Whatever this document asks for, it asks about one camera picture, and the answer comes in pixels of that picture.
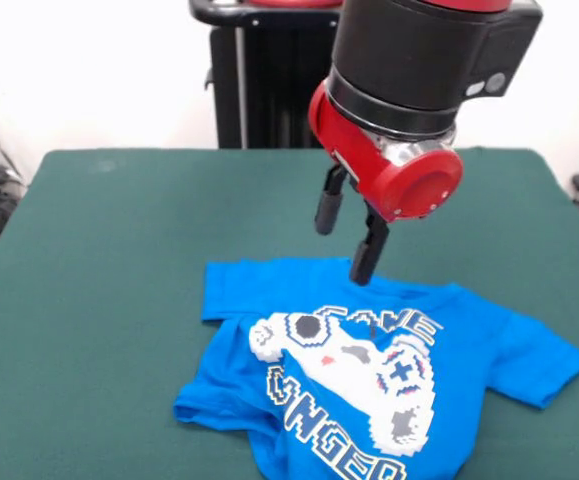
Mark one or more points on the blue printed t-shirt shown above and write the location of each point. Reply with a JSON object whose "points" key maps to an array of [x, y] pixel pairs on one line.
{"points": [[249, 375]]}

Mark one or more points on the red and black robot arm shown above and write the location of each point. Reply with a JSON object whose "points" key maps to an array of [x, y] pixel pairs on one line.
{"points": [[419, 55]]}

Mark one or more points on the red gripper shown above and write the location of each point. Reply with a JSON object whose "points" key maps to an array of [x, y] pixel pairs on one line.
{"points": [[379, 165]]}

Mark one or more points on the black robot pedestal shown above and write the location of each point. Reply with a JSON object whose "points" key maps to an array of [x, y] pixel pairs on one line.
{"points": [[269, 85]]}

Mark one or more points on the dark green tablecloth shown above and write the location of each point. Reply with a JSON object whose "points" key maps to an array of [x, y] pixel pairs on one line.
{"points": [[94, 300]]}

